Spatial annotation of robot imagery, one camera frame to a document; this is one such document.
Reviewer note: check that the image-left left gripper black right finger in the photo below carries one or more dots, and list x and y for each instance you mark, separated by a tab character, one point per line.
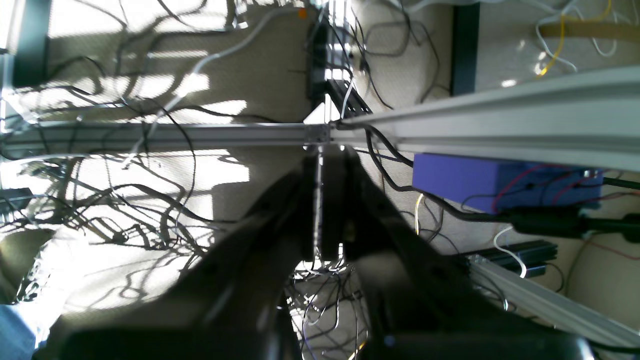
420	305

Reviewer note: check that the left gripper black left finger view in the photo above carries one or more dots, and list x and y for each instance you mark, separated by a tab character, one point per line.
229	306

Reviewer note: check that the purple electronics box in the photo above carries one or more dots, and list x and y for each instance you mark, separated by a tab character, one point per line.
495	185

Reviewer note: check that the black power strip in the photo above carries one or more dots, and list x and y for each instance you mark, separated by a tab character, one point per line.
329	69

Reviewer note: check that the dark vertical table leg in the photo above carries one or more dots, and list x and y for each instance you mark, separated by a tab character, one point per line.
464	52

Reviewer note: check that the lower aluminium frame rail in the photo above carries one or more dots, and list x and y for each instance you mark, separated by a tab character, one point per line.
552	307

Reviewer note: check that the horizontal aluminium frame rail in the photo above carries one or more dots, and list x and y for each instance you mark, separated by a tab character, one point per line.
60	137

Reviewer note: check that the diagonal aluminium frame rail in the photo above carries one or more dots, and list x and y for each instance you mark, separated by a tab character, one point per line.
588	119

